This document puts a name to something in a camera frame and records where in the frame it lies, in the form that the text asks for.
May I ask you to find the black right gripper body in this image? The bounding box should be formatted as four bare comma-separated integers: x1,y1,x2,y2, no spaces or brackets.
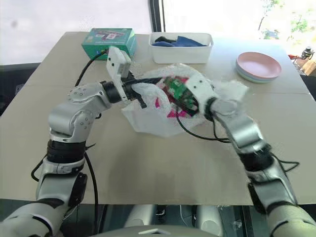
163,76,199,117

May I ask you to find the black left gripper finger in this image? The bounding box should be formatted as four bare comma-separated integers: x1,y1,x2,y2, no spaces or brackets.
133,77,165,86
133,90,148,110

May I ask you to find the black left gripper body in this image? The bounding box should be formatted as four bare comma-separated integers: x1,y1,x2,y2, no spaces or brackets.
122,78,140,102

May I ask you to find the white plastic bag pink print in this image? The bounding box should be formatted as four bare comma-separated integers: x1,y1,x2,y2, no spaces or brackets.
120,62,250,138

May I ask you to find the white plastic storage bin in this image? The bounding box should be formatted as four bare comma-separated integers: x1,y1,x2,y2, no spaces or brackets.
148,32,214,64

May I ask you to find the black item in bin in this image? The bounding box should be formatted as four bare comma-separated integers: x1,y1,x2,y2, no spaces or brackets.
154,36,177,44

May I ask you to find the blue cloth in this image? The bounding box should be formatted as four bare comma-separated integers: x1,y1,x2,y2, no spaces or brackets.
151,35,211,48

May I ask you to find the green cardboard box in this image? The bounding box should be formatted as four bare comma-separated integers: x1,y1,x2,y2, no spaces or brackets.
81,27,138,60

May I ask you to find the black window pillar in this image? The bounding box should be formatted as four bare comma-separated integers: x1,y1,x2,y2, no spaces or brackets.
149,0,167,34

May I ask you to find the light blue plate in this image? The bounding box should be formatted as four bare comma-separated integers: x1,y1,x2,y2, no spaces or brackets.
235,60,280,84

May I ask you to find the stack of pastel plates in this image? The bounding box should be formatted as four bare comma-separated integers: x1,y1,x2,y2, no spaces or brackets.
236,51,282,80

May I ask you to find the grey rounded shape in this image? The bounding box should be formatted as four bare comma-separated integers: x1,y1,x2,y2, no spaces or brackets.
196,205,224,235
123,204,158,229

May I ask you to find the brown cardboard box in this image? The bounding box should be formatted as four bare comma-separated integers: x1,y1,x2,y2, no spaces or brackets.
302,59,316,76

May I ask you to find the grey robot torso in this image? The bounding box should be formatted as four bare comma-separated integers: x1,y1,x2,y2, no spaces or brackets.
91,224,223,237

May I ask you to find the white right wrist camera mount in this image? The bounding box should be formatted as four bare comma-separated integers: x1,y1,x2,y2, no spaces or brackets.
185,72,218,117

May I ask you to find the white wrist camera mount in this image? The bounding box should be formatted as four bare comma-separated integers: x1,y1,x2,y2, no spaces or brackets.
185,72,218,117
105,46,133,102

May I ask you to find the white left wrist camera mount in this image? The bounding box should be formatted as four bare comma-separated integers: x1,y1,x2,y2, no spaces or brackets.
105,46,133,102

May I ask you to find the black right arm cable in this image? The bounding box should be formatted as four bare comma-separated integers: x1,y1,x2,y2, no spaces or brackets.
175,108,300,173

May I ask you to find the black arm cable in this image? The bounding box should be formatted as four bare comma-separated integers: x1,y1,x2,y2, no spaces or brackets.
30,47,111,223
175,108,300,173

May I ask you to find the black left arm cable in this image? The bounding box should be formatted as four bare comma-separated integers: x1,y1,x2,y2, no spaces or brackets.
30,47,111,223

